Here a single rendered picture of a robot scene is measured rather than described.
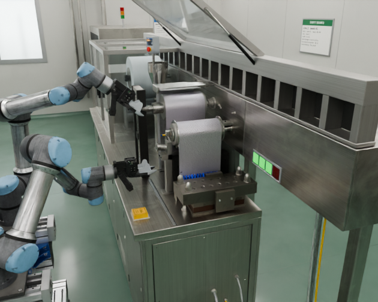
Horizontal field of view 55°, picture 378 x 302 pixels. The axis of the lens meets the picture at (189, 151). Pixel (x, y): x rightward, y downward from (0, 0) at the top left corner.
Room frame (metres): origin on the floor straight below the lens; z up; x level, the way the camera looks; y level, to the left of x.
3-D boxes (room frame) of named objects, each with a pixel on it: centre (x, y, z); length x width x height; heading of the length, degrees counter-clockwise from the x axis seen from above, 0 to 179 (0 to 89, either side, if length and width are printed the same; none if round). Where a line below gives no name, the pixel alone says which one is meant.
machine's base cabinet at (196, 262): (2.71, 0.33, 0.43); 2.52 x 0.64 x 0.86; 19
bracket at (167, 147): (1.82, 0.13, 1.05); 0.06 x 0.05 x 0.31; 109
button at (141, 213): (1.57, 0.25, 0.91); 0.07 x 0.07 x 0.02; 19
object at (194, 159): (1.78, -0.06, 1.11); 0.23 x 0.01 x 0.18; 109
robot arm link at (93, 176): (1.60, 0.47, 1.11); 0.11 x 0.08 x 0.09; 109
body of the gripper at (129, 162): (1.65, 0.32, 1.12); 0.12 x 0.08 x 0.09; 109
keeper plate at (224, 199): (1.60, -0.18, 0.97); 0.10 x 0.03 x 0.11; 109
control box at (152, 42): (2.33, 0.23, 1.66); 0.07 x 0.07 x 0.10; 45
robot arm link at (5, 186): (1.69, 0.94, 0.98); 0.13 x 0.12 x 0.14; 164
